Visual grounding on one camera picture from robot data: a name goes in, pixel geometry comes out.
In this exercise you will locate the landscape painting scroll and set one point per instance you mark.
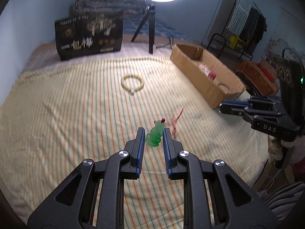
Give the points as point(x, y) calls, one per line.
point(287, 33)

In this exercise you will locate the black clothes rack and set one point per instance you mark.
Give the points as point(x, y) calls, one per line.
point(221, 41)

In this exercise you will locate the yellow black box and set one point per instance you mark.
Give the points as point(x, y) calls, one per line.
point(236, 43)

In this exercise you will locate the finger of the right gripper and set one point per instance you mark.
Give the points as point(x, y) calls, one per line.
point(232, 109)
point(235, 103)

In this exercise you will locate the orange cloth covered box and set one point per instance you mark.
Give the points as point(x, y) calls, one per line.
point(256, 81)

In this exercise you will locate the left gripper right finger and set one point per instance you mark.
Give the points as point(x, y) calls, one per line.
point(214, 195)

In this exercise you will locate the black plum snack bag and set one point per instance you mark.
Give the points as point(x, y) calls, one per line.
point(88, 34)

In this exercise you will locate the person's hand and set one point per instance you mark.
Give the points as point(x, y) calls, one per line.
point(275, 146)

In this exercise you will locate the dark hanging clothes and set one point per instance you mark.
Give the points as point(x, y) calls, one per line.
point(253, 30)

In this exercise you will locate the white striped hanging garment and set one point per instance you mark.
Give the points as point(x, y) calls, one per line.
point(239, 16)

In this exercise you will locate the open cardboard box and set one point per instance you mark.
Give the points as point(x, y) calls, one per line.
point(196, 62)

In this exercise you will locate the blue white patterned quilt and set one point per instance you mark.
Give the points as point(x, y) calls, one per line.
point(130, 26)

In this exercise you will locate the yellow striped bed cloth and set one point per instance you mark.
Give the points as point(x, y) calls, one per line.
point(52, 121)

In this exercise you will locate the red leather watch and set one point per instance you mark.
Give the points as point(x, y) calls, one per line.
point(211, 75)

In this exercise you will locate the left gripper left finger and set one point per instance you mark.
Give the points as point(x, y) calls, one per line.
point(92, 195)

